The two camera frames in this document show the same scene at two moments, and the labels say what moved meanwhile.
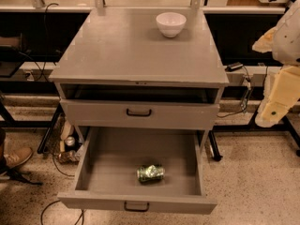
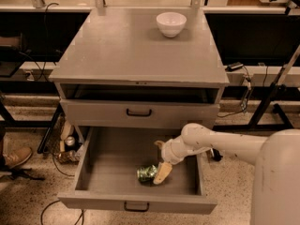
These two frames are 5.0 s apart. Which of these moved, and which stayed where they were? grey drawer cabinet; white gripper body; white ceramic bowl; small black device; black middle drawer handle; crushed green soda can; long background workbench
Moved: white gripper body
Stayed: long background workbench; small black device; crushed green soda can; black middle drawer handle; grey drawer cabinet; white ceramic bowl
